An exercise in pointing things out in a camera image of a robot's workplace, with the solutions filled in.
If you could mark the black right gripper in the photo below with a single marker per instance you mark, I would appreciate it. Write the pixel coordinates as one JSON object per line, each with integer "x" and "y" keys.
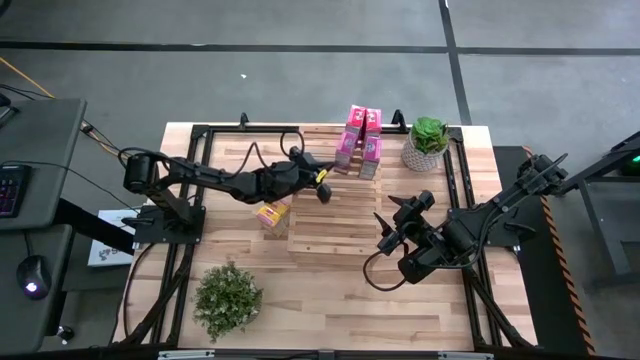
{"x": 420, "y": 235}

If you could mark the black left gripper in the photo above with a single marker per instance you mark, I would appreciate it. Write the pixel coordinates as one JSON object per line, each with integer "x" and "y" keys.
{"x": 305, "y": 175}

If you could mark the magenta cereal box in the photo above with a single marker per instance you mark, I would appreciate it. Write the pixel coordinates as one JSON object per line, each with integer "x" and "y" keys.
{"x": 371, "y": 155}
{"x": 346, "y": 150}

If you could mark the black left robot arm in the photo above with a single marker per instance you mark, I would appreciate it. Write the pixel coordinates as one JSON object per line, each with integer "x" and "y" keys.
{"x": 210, "y": 175}

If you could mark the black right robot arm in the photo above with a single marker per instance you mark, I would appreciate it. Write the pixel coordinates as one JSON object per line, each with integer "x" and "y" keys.
{"x": 500, "y": 215}

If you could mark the wooden slatted shelf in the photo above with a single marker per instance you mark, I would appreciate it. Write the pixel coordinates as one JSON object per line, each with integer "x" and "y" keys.
{"x": 340, "y": 220}

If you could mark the succulent in white patterned pot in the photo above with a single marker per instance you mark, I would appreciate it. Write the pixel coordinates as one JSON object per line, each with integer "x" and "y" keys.
{"x": 427, "y": 135}

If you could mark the black mat with hazard stripe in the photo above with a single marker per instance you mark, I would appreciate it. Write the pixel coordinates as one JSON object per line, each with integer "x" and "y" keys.
{"x": 540, "y": 280}

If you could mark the bushy green plant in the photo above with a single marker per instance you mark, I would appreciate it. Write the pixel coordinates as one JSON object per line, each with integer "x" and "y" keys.
{"x": 227, "y": 300}

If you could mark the black metal stand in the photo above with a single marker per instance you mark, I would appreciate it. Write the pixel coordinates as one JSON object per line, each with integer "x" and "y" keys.
{"x": 606, "y": 235}

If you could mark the white printed booklet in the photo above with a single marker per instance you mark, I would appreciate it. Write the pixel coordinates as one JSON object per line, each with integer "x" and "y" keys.
{"x": 107, "y": 252}

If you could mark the black device with green light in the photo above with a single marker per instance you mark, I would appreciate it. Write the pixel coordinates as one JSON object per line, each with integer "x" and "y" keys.
{"x": 631, "y": 160}

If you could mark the black support beam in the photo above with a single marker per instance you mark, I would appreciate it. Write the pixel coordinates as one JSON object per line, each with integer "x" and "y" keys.
{"x": 90, "y": 227}

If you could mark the grey desk top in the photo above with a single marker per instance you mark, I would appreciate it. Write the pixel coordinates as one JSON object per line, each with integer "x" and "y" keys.
{"x": 20, "y": 325}
{"x": 45, "y": 140}

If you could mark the black caster wheel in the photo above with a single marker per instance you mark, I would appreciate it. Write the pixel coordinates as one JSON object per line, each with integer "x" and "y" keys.
{"x": 65, "y": 334}

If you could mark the black computer mouse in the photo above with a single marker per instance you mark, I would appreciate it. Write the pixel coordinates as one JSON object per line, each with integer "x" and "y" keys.
{"x": 34, "y": 275}

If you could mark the black backlit keyboard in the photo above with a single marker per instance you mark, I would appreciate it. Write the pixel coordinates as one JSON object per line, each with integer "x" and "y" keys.
{"x": 12, "y": 192}

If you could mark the black metal table frame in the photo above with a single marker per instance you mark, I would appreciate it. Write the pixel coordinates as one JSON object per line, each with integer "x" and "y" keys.
{"x": 240, "y": 129}

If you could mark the silver bracket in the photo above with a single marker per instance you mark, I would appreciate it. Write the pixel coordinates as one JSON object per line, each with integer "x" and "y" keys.
{"x": 185, "y": 355}
{"x": 465, "y": 356}

